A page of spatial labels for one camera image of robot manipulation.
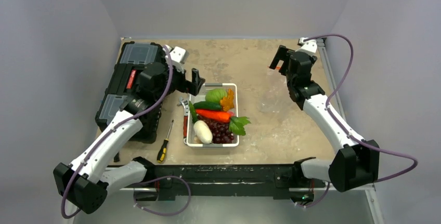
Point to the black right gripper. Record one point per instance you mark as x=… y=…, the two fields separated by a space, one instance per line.
x=285 y=61

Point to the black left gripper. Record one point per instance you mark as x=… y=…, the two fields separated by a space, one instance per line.
x=191 y=87

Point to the orange carrot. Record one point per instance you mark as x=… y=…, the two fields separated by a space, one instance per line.
x=219 y=116

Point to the white radish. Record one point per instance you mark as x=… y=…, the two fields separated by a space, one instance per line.
x=203 y=132

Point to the dark red grapes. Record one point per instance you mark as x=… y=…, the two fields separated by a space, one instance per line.
x=220 y=131

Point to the green leafy vegetable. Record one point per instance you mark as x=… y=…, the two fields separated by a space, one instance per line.
x=237 y=125

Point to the clear orange zip bag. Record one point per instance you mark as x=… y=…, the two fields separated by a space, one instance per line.
x=275 y=96

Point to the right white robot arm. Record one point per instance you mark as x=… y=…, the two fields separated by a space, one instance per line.
x=356 y=160

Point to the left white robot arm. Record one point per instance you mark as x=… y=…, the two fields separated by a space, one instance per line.
x=84 y=182

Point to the green cucumber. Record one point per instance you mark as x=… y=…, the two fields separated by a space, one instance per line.
x=207 y=105

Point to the green cabbage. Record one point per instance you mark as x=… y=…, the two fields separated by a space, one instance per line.
x=215 y=95

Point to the black plastic toolbox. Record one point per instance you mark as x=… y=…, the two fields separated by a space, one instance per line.
x=132 y=59

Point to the white plastic basket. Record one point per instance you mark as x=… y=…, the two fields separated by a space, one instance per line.
x=192 y=140

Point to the yellow black screwdriver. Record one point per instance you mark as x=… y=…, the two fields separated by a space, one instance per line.
x=163 y=149

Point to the black base bar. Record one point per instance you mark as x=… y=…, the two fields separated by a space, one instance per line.
x=255 y=180

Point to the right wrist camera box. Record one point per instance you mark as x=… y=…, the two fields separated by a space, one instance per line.
x=308 y=46

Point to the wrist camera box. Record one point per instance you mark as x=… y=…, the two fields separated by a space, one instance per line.
x=308 y=46
x=179 y=57

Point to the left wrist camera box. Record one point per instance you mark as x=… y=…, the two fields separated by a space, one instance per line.
x=179 y=57

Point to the right aluminium rail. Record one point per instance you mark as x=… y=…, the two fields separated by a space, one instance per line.
x=332 y=82

